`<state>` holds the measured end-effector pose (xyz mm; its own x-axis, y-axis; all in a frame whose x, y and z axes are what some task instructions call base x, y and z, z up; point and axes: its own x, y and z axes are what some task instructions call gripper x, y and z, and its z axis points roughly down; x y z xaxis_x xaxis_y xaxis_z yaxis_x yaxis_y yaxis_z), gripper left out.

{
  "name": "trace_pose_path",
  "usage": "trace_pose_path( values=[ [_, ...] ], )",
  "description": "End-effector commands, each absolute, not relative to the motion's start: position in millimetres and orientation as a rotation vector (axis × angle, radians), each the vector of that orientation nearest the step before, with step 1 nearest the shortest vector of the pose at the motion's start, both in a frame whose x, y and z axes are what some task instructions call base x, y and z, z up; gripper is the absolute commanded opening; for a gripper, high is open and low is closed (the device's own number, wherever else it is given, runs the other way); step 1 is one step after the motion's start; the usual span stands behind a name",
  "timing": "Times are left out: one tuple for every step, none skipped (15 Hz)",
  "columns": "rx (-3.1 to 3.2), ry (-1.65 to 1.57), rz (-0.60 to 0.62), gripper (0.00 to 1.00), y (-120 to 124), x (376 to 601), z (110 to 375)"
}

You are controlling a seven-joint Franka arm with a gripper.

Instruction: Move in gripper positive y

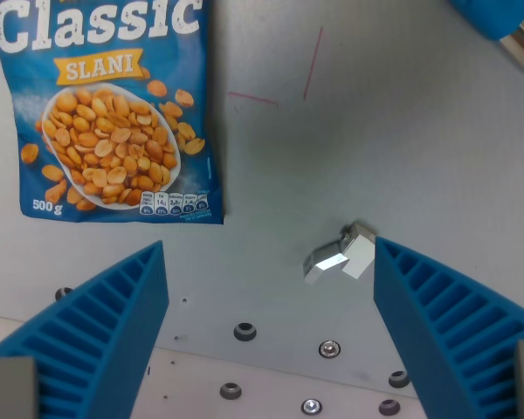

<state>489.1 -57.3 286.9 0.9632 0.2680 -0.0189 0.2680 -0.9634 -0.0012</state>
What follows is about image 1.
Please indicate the blue rounded plastic object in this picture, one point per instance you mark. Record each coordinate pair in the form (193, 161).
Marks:
(491, 15)

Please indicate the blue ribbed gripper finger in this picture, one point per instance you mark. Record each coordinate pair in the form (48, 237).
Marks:
(454, 331)
(91, 331)

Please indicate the silver table screw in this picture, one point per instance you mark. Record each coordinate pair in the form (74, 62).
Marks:
(329, 348)
(311, 407)

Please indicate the blue salted peanuts bag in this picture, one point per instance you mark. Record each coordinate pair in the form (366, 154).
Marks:
(109, 109)

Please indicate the small shiny metal block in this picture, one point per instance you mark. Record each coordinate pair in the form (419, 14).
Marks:
(338, 257)

